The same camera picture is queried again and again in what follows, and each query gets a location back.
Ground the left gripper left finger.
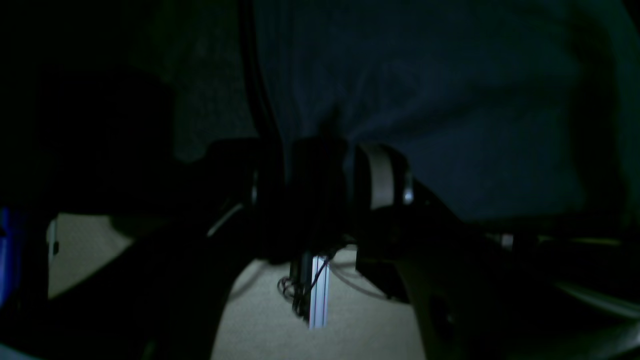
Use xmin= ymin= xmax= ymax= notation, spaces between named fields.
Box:
xmin=199 ymin=139 xmax=286 ymax=261

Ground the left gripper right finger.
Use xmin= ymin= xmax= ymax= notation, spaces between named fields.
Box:
xmin=352 ymin=144 xmax=416 ymax=215

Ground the dark navy t-shirt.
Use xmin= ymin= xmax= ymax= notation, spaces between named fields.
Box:
xmin=252 ymin=0 xmax=639 ymax=223

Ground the black table cloth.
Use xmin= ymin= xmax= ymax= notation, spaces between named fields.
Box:
xmin=129 ymin=0 xmax=259 ymax=163

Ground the aluminium frame rail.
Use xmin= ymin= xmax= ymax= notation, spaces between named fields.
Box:
xmin=308 ymin=256 xmax=330 ymax=330

